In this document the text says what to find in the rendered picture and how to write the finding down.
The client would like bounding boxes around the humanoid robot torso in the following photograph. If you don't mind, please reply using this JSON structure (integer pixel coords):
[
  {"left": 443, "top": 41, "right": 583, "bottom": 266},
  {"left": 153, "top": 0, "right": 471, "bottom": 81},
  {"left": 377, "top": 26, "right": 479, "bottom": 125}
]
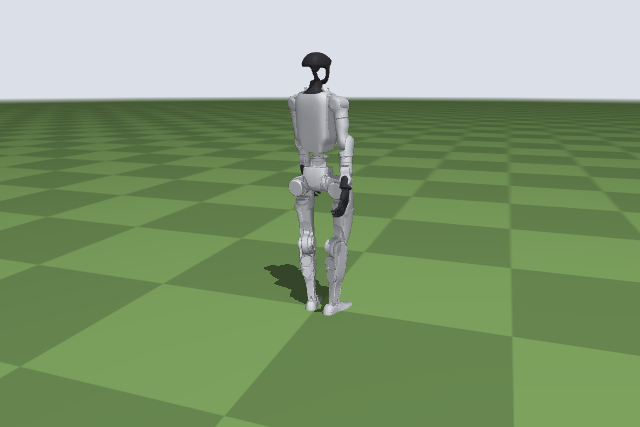
[{"left": 295, "top": 87, "right": 337, "bottom": 191}]

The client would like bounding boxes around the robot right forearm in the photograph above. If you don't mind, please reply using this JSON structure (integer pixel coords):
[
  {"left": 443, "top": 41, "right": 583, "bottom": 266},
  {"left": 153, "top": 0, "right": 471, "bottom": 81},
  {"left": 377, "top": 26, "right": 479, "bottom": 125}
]
[{"left": 339, "top": 136, "right": 355, "bottom": 186}]

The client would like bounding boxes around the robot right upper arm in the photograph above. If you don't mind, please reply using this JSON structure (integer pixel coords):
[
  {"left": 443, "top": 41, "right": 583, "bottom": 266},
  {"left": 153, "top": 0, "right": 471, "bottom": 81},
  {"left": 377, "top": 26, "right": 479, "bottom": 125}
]
[{"left": 328, "top": 95, "right": 350, "bottom": 150}]

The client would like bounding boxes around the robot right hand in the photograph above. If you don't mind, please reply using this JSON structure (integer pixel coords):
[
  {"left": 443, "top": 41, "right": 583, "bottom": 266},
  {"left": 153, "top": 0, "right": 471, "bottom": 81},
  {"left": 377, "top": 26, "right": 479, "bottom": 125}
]
[{"left": 331, "top": 176, "right": 352, "bottom": 217}]

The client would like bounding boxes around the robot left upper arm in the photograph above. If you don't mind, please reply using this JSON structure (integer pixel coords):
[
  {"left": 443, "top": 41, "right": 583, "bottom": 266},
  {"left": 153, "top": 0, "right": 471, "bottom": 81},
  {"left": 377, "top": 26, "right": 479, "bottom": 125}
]
[{"left": 287, "top": 94, "right": 299, "bottom": 141}]

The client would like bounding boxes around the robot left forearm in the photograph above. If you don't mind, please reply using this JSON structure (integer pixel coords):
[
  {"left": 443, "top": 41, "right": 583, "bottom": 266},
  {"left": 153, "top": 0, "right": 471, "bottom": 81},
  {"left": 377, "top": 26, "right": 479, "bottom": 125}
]
[{"left": 295, "top": 138, "right": 311, "bottom": 167}]

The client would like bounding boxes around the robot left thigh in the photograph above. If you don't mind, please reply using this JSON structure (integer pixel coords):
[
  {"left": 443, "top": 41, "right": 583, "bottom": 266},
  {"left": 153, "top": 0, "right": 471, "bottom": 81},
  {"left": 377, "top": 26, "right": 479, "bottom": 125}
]
[{"left": 289, "top": 174, "right": 317, "bottom": 253}]

